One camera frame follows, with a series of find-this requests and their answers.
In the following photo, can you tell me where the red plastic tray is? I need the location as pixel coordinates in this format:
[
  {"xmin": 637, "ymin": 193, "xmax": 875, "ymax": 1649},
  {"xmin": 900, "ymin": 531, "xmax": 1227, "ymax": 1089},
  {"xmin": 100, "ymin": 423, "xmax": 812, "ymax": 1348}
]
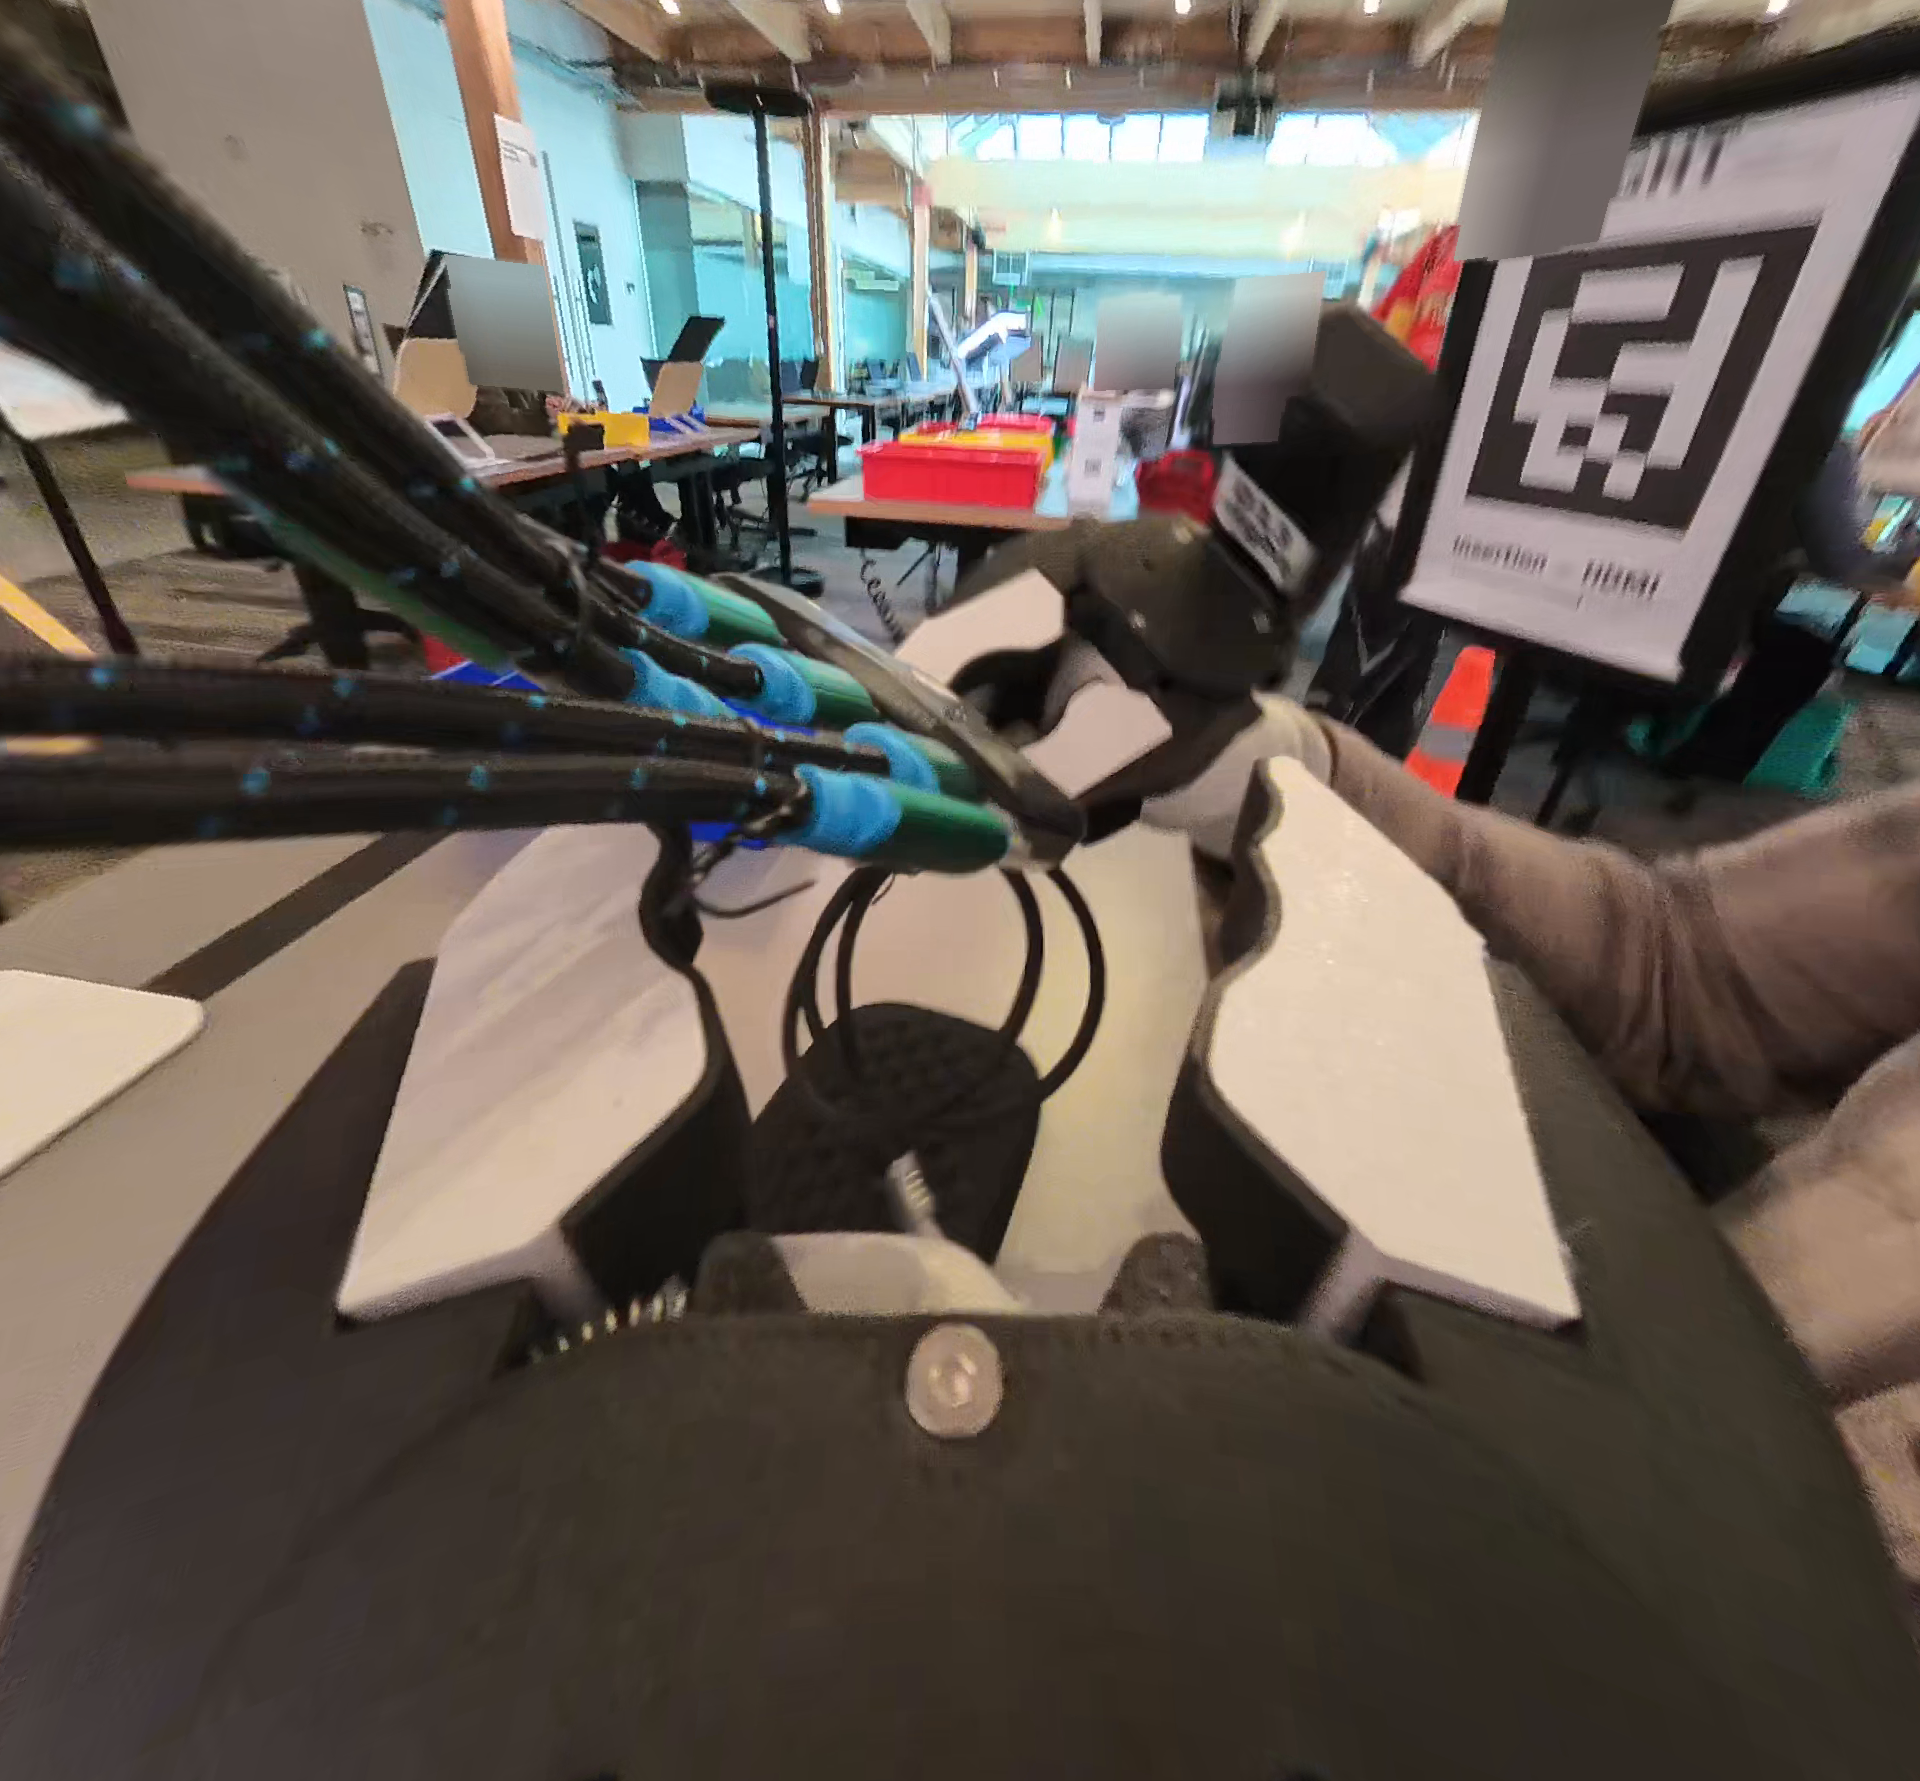
[{"xmin": 859, "ymin": 437, "xmax": 1053, "ymax": 511}]

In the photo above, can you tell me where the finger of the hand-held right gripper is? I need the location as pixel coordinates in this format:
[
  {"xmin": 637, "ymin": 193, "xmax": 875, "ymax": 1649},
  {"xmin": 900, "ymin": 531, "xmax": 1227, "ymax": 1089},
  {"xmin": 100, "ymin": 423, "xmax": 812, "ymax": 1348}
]
[
  {"xmin": 1021, "ymin": 680, "xmax": 1180, "ymax": 800},
  {"xmin": 890, "ymin": 566, "xmax": 1072, "ymax": 689}
]

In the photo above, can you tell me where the black hdmi switch box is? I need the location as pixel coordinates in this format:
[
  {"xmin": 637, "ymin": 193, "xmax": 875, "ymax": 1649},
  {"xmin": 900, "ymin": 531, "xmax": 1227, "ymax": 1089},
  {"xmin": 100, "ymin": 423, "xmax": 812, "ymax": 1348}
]
[{"xmin": 750, "ymin": 573, "xmax": 1089, "ymax": 869}]

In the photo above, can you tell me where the black-framed printed sign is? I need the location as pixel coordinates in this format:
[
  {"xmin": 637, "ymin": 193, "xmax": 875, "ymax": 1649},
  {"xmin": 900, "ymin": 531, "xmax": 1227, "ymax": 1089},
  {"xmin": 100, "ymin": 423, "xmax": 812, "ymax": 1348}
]
[{"xmin": 1394, "ymin": 86, "xmax": 1920, "ymax": 689}]

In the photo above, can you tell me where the black textured pad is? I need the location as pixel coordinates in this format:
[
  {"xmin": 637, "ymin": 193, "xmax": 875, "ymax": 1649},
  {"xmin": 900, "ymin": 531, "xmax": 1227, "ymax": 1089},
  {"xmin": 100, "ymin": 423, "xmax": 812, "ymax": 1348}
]
[{"xmin": 745, "ymin": 1004, "xmax": 1045, "ymax": 1266}]

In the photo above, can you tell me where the orange traffic cone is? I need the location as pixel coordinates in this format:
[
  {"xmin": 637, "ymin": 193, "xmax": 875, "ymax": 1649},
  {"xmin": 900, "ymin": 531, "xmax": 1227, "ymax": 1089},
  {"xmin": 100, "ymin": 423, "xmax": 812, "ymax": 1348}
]
[{"xmin": 1409, "ymin": 641, "xmax": 1500, "ymax": 800}]

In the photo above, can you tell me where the person's right forearm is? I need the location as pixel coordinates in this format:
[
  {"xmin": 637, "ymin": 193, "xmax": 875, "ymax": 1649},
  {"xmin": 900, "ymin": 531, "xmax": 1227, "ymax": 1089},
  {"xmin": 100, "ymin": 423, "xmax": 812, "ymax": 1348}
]
[{"xmin": 1318, "ymin": 723, "xmax": 1920, "ymax": 1122}]

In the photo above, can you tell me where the white tablet stand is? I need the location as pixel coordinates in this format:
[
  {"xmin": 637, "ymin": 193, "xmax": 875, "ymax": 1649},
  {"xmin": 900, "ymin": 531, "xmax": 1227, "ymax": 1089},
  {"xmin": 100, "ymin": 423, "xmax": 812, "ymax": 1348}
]
[{"xmin": 0, "ymin": 573, "xmax": 209, "ymax": 1185}]

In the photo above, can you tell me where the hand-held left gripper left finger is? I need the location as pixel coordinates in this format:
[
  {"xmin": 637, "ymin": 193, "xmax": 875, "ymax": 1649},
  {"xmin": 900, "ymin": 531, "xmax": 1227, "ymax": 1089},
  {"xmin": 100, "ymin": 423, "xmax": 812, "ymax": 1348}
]
[{"xmin": 339, "ymin": 820, "xmax": 751, "ymax": 1331}]

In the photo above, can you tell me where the wooden column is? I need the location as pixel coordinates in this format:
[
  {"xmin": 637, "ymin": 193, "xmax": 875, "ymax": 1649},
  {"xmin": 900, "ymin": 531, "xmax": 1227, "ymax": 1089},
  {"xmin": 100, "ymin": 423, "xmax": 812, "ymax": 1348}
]
[{"xmin": 410, "ymin": 0, "xmax": 544, "ymax": 270}]

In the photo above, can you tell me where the white printed card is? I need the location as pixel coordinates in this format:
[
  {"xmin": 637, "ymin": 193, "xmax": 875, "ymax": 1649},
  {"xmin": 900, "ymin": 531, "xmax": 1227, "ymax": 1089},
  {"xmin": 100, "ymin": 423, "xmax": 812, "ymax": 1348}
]
[{"xmin": 1066, "ymin": 391, "xmax": 1137, "ymax": 523}]

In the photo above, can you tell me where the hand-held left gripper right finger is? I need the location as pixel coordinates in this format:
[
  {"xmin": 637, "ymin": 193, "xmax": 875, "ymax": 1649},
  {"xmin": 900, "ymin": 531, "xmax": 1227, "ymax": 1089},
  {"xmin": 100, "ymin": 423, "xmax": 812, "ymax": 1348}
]
[{"xmin": 1160, "ymin": 755, "xmax": 1584, "ymax": 1339}]

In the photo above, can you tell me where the blue-flecked black braided cable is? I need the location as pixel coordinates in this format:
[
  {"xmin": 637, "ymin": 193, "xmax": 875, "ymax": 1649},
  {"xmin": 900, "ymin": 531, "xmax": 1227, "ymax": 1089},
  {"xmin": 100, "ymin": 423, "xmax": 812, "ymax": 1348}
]
[
  {"xmin": 0, "ymin": 11, "xmax": 888, "ymax": 737},
  {"xmin": 0, "ymin": 737, "xmax": 1024, "ymax": 878}
]

